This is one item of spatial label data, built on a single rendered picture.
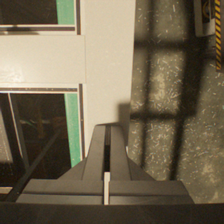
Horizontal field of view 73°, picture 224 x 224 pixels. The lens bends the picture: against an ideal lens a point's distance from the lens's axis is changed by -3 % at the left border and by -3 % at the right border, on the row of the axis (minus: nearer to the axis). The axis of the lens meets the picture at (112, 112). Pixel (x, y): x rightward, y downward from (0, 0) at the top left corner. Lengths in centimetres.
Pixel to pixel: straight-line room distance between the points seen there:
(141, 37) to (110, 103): 98
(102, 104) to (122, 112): 2
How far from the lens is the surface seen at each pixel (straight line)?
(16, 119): 66
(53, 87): 22
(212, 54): 111
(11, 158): 70
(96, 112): 15
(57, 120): 116
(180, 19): 120
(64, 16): 23
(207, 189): 177
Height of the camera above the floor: 108
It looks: 73 degrees down
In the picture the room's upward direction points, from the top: 178 degrees clockwise
